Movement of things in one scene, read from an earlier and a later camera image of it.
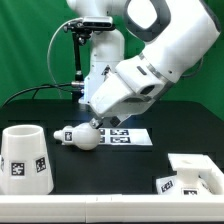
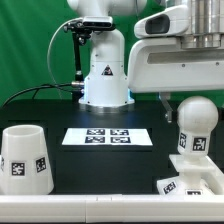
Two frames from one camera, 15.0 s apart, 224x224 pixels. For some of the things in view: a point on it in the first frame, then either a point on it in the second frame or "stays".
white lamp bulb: x=82 y=135 to x=197 y=116
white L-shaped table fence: x=119 y=208 stays
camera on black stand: x=82 y=30 stays
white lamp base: x=194 y=176 stays
